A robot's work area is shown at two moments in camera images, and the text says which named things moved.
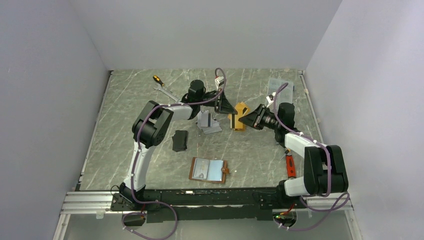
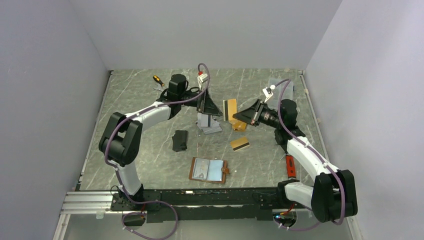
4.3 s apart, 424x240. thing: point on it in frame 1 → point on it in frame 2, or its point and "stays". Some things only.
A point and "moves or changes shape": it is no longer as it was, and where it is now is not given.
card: x=201 y=168 stays
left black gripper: x=224 y=106 → x=206 y=105
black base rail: x=190 y=204 stays
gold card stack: x=242 y=110 moves or changes shape
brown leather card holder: x=209 y=170 stays
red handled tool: x=290 y=164 stays
